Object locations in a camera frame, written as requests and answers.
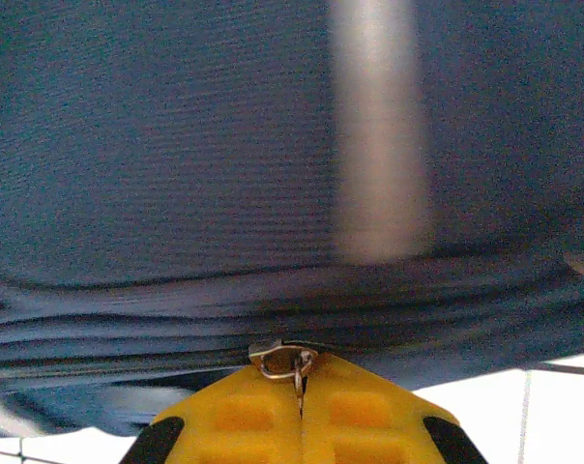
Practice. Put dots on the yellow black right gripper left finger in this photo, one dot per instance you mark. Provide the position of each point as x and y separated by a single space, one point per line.
200 435

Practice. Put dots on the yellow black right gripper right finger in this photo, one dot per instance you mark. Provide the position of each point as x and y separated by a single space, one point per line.
408 435

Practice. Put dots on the navy blue backpack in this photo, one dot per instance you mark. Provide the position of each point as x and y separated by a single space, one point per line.
176 145

